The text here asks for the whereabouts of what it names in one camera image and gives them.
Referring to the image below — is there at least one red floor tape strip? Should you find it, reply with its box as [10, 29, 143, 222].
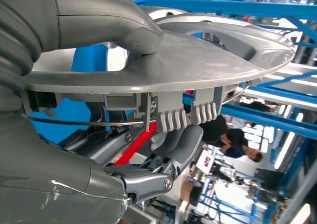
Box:
[113, 122, 158, 167]

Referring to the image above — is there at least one blue metal shelf rack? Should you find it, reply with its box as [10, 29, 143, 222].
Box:
[29, 0, 317, 144]

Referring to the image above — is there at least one person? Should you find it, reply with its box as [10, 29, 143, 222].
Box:
[199, 114, 248, 148]
[219, 144, 263, 164]

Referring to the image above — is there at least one white printed sign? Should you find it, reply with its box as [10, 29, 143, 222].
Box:
[195, 150, 214, 175]

